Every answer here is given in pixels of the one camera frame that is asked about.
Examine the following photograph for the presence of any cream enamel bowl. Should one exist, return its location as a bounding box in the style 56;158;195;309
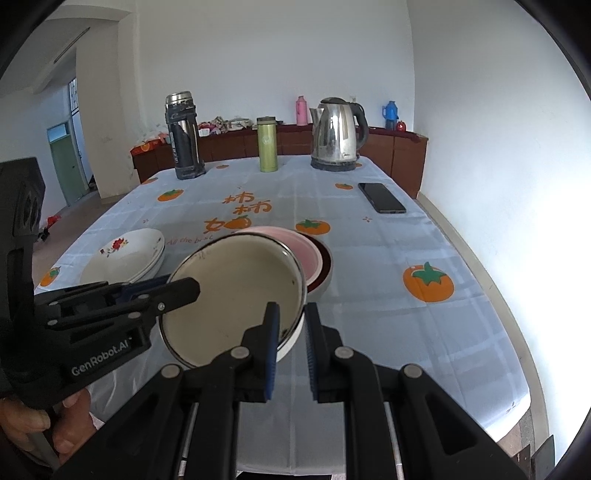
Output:
160;232;307;367

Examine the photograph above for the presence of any pink plastic bowl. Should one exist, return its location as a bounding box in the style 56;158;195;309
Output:
242;226;322;287

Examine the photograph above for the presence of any stainless electric kettle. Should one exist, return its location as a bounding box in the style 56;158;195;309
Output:
310;97;370;172

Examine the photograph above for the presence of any blue thermos jug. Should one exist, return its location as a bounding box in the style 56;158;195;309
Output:
382;100;399;130

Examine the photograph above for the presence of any green tumbler bottle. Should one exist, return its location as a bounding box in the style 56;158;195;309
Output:
256;116;279;173

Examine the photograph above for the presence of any green door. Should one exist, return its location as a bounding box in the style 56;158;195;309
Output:
47;122;89;206

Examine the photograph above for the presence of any stainless steel bowl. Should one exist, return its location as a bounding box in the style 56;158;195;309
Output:
301;233;334;302

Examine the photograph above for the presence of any black smartphone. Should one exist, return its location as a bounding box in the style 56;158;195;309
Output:
359;183;407;214

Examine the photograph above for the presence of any persimmon print tablecloth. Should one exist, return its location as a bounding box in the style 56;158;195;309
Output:
34;155;531;476

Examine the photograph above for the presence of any large dark thermos flask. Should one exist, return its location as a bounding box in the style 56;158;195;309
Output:
164;91;206;180

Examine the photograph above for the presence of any pink thermos bottle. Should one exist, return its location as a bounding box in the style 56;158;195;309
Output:
295;95;308;126

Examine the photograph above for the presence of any dark wooden sideboard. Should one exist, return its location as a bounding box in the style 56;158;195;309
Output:
131;124;428;199

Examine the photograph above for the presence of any person's left hand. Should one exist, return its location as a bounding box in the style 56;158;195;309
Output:
1;388;96;464

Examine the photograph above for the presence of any red flower white plate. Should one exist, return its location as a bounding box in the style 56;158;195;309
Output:
79;228;165;284

